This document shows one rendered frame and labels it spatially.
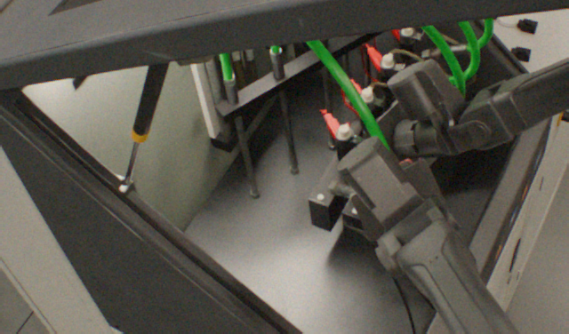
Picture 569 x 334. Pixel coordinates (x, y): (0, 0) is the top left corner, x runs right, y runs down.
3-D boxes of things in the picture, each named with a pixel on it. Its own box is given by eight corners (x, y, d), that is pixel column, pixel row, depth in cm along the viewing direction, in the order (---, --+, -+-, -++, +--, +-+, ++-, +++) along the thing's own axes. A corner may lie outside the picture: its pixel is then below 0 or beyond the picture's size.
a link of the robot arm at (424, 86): (493, 143, 104) (512, 111, 110) (449, 63, 102) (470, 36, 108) (418, 169, 112) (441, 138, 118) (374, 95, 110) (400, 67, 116)
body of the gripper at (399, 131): (396, 98, 122) (425, 91, 115) (434, 154, 124) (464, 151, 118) (366, 125, 120) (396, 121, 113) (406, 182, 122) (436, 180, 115)
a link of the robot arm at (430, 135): (452, 163, 110) (480, 139, 112) (427, 119, 108) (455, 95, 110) (423, 166, 116) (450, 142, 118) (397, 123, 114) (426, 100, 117)
